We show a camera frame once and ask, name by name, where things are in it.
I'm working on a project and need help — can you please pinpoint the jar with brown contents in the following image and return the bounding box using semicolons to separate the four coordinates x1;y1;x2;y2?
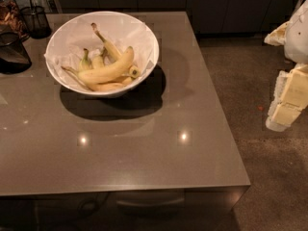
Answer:
0;0;29;40

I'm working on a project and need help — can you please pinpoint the dark round container left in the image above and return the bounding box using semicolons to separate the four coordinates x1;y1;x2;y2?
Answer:
0;32;32;74

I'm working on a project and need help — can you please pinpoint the yellow banana at bowl bottom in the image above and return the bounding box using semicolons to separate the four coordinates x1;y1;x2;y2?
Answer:
61;65;135;92

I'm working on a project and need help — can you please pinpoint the small yellow middle banana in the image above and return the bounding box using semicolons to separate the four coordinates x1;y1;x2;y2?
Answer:
91;48;106;69

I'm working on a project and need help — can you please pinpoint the small yellow-green banana left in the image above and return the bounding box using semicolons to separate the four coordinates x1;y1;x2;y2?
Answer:
78;48;91;71

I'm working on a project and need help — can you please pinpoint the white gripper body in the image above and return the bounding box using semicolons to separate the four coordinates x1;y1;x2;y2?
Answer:
284;0;308;64

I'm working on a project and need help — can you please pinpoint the white bowl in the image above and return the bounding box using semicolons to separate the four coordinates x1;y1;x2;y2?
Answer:
44;11;160;98

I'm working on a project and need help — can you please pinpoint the long yellow front banana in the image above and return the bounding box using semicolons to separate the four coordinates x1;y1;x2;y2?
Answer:
78;46;135;84

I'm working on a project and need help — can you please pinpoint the black mesh pen cup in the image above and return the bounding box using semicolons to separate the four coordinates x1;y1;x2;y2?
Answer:
20;0;51;39

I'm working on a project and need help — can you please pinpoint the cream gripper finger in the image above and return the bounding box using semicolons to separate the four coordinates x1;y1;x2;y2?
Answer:
266;64;308;132
264;22;289;46

